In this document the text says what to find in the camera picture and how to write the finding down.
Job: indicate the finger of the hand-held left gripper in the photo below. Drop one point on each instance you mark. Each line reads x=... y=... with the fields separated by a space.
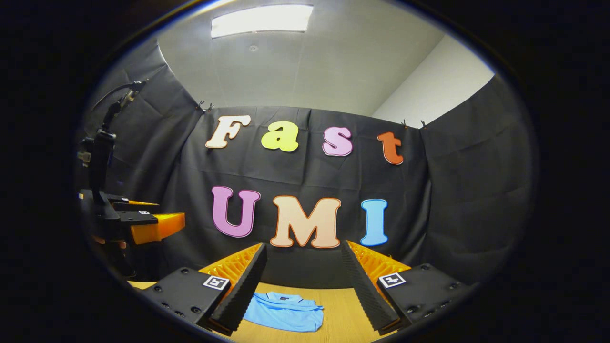
x=138 y=206
x=152 y=228

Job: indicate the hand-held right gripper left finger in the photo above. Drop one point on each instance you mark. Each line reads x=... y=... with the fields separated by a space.
x=240 y=293

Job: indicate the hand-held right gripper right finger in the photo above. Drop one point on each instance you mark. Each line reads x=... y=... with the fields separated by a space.
x=364 y=290

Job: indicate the light blue T-shirt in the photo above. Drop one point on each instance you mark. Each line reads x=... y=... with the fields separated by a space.
x=286 y=312

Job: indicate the black backdrop cloth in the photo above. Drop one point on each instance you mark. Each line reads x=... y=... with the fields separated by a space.
x=452 y=190

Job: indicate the ceiling light panel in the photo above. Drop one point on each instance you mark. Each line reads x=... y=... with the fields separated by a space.
x=262 y=20

